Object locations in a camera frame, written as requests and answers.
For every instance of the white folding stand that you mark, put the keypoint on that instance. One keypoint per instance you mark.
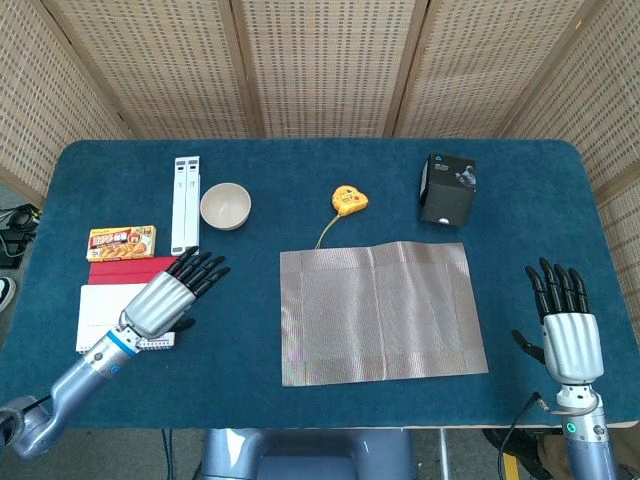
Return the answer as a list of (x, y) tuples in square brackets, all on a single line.
[(186, 210)]

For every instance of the brown woven placemat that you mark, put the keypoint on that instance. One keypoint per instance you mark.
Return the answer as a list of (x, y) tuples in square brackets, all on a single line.
[(380, 315)]

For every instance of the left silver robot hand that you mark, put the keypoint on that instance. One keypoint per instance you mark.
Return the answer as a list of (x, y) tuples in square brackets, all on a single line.
[(157, 302)]

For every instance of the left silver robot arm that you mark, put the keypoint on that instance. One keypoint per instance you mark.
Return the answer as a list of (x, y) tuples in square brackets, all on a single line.
[(80, 380)]

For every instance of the blue-grey robot torso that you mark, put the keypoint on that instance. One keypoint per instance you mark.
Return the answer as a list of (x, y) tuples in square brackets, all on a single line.
[(305, 455)]

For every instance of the black cardboard box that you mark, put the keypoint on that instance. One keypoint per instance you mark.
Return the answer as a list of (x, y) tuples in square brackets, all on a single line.
[(447, 192)]

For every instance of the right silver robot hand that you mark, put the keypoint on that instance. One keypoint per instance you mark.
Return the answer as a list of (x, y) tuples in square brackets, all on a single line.
[(572, 345)]

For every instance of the yellow curry box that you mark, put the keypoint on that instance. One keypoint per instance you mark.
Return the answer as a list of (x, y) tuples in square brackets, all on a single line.
[(121, 243)]

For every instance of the woven bamboo folding screen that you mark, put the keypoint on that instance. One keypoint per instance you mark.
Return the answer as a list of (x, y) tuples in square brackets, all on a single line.
[(325, 65)]

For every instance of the white bowl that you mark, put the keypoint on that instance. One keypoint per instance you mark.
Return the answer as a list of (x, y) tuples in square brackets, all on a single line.
[(225, 206)]

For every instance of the red spiral notebook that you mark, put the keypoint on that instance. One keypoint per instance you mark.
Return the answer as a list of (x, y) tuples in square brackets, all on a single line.
[(107, 305)]

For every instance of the metal table leg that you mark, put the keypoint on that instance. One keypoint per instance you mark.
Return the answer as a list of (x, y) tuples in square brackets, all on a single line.
[(444, 455)]

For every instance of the yellow tape measure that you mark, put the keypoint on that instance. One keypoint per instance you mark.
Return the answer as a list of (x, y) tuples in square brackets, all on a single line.
[(351, 197)]

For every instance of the black and white shoe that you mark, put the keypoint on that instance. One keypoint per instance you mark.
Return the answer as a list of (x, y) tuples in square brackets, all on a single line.
[(6, 295)]

